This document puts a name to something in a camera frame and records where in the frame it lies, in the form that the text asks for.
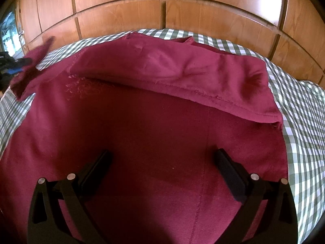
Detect maroon fleece pants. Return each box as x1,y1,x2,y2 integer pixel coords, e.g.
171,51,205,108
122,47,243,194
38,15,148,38
0,32,289,244

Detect wooden wardrobe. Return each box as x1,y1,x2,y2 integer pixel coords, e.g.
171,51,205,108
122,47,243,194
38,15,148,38
15,0,325,88

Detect bright glass pane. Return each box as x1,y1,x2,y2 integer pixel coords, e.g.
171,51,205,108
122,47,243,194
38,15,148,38
0,11,24,55

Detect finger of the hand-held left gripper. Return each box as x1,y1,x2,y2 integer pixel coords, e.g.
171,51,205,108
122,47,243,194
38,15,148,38
7,58,32,76

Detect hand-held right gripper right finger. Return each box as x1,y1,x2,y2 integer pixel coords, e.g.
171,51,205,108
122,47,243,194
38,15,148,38
215,149,298,244

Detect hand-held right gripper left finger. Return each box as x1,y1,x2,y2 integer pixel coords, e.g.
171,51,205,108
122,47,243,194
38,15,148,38
27,150,112,244

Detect green white checked bed sheet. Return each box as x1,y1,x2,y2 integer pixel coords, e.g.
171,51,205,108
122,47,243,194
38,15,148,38
0,28,325,244

